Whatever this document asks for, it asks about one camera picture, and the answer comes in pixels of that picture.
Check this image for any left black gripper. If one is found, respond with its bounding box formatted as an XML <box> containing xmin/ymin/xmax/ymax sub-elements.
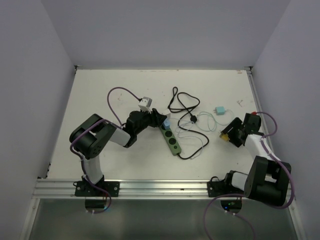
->
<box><xmin>135</xmin><ymin>108</ymin><xmax>167</xmax><ymax>136</ymax></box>

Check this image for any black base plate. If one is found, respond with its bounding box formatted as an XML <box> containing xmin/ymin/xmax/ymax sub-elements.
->
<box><xmin>72</xmin><ymin>180</ymin><xmax>120</xmax><ymax>197</ymax></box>
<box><xmin>206</xmin><ymin>174</ymin><xmax>244</xmax><ymax>198</ymax></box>

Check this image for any aluminium rail frame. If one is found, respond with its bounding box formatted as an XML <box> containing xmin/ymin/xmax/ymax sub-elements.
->
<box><xmin>32</xmin><ymin>65</ymin><xmax>293</xmax><ymax>201</ymax></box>

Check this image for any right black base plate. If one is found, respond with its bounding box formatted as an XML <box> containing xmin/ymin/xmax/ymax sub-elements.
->
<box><xmin>206</xmin><ymin>174</ymin><xmax>244</xmax><ymax>198</ymax></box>

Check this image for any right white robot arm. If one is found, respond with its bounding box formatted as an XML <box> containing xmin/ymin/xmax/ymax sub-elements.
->
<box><xmin>220</xmin><ymin>112</ymin><xmax>295</xmax><ymax>209</ymax></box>

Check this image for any teal usb cable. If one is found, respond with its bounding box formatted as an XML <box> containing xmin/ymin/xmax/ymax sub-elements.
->
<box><xmin>196</xmin><ymin>109</ymin><xmax>237</xmax><ymax>133</ymax></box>

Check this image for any yellow usb charger plug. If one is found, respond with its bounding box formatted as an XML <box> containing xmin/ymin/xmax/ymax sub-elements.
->
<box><xmin>219</xmin><ymin>132</ymin><xmax>230</xmax><ymax>142</ymax></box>

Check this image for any green power strip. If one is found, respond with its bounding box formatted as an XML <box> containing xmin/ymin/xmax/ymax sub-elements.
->
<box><xmin>159</xmin><ymin>125</ymin><xmax>182</xmax><ymax>156</ymax></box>

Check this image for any light blue usb cable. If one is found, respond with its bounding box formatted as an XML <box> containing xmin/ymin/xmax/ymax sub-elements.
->
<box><xmin>174</xmin><ymin>117</ymin><xmax>205</xmax><ymax>160</ymax></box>

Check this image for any white charger plug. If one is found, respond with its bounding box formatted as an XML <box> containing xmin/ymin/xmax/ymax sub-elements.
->
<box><xmin>161</xmin><ymin>108</ymin><xmax>171</xmax><ymax>119</ymax></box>

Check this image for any teal charger plug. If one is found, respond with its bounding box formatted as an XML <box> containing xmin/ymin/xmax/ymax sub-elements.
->
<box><xmin>213</xmin><ymin>106</ymin><xmax>226</xmax><ymax>116</ymax></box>

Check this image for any light blue charger plug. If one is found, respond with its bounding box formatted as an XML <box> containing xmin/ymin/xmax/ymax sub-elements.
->
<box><xmin>162</xmin><ymin>119</ymin><xmax>171</xmax><ymax>130</ymax></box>

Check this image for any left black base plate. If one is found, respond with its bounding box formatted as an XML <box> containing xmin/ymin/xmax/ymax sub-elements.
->
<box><xmin>72</xmin><ymin>180</ymin><xmax>120</xmax><ymax>197</ymax></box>

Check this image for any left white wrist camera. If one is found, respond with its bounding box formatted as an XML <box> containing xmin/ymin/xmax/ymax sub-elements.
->
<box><xmin>138</xmin><ymin>97</ymin><xmax>152</xmax><ymax>113</ymax></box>

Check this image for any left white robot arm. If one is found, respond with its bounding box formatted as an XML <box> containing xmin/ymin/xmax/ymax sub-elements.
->
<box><xmin>69</xmin><ymin>108</ymin><xmax>167</xmax><ymax>197</ymax></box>

